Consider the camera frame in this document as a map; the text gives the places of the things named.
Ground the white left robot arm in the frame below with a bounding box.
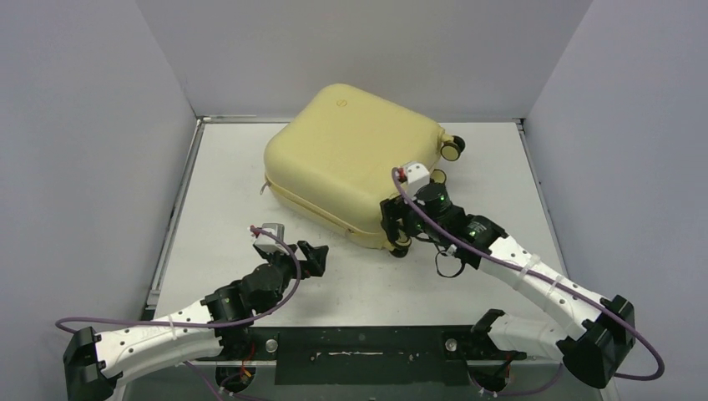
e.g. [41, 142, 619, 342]
[63, 238, 329, 400]

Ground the yellow suitcase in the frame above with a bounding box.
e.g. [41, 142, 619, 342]
[264, 84, 466, 257]

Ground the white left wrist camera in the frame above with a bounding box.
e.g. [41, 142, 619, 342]
[250, 223, 286, 254]

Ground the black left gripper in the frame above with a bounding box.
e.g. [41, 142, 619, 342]
[260, 241, 327, 291]

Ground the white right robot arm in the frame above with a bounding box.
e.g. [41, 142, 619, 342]
[380, 184, 635, 388]

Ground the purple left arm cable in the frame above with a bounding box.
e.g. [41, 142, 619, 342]
[55, 226, 302, 401]

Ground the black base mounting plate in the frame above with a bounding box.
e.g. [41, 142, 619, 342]
[215, 326, 527, 393]

